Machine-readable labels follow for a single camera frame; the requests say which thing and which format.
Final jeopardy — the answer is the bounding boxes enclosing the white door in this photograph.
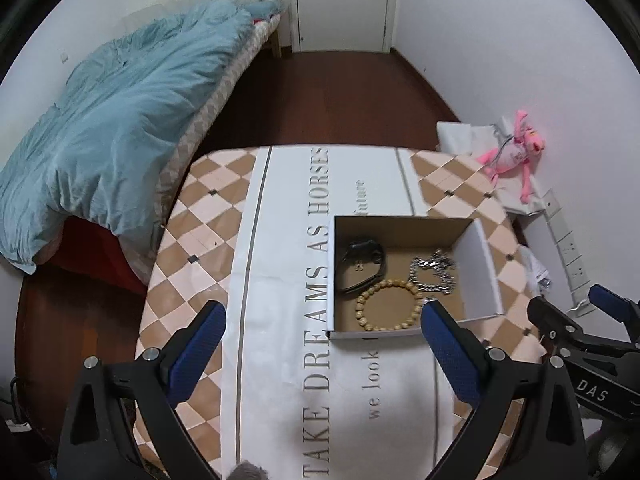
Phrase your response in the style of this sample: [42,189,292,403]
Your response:
[295,0,396,53]

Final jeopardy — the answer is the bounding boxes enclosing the red bed base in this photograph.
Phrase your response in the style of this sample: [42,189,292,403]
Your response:
[35,215,151,296]

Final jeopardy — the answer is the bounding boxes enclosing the cardboard box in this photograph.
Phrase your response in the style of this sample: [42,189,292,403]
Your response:
[325,214,505,342]

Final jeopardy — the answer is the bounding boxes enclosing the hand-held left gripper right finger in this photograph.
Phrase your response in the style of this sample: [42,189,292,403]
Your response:
[420,301,588,480]

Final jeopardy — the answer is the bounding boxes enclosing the chunky silver chain bracelet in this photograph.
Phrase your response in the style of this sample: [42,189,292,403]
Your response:
[410,249,457,295]

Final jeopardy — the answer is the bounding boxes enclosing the pink plush toy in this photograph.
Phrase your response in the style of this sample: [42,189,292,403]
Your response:
[476,109,546,202]

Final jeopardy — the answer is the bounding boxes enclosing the blue duvet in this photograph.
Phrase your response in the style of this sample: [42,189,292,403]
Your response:
[0,0,281,276]

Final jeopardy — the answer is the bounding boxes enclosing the wooden bead bracelet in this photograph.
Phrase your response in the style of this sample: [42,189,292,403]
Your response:
[355,280,426,333]

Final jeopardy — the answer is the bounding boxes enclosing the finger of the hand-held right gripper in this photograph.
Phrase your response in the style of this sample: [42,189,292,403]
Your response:
[527,296,640,361]
[587,284,640,323]

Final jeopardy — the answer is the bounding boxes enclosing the bed with patterned mattress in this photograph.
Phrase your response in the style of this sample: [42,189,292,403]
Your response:
[120,10,291,286]

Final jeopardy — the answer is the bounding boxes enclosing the checkered tablecloth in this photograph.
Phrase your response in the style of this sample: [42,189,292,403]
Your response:
[135,145,551,480]

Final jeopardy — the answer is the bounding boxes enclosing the white wall socket strip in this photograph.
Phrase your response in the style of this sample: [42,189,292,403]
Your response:
[542,189,591,311]

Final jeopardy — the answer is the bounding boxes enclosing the black smart band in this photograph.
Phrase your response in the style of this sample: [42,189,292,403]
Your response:
[336,240,387,295]

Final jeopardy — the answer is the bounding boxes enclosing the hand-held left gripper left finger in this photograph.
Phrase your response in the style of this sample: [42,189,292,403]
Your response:
[57,300,228,480]

